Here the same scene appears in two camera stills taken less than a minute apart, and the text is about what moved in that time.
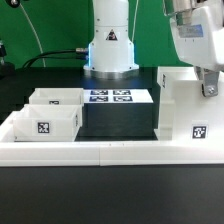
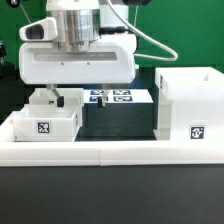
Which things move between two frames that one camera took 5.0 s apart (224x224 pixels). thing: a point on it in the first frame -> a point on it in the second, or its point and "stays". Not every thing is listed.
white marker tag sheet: x=117 y=96 stays
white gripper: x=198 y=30 -> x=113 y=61
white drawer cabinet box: x=185 y=113 stays
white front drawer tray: x=48 y=123 stays
